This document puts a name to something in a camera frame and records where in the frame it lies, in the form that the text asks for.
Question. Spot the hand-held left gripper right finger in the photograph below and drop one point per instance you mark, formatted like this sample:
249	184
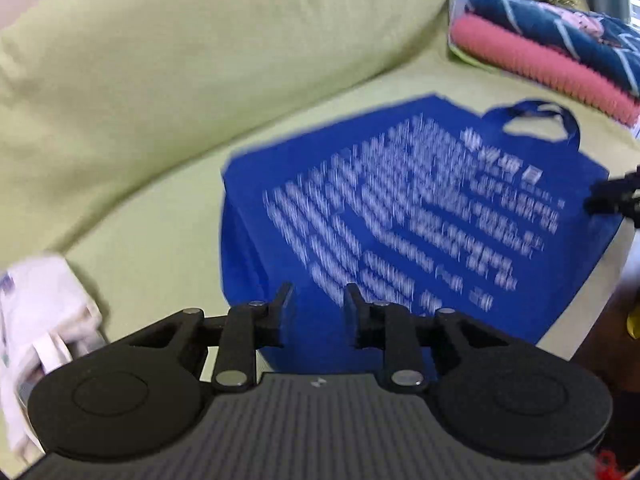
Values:
356	315

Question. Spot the yellow object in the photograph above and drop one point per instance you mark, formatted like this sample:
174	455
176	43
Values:
634	324

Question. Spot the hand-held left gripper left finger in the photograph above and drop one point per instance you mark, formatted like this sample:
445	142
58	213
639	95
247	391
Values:
280	315

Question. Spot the blue shopping bag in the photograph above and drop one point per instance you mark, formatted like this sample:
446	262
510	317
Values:
400	210

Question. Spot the green sofa back cushion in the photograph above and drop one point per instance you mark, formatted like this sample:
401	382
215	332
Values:
200	60

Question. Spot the red object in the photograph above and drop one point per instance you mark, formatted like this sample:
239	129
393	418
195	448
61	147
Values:
607	465

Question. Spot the blue patterned towel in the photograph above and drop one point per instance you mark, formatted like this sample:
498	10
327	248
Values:
525	15

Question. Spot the white cloth bag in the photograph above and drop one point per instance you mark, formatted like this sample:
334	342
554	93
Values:
40	300

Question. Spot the green sofa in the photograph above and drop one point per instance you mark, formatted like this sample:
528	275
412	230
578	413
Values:
150	240

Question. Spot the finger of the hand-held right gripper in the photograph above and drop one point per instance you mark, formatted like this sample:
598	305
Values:
607	195

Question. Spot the pink ribbed towel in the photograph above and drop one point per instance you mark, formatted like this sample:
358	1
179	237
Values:
525	55

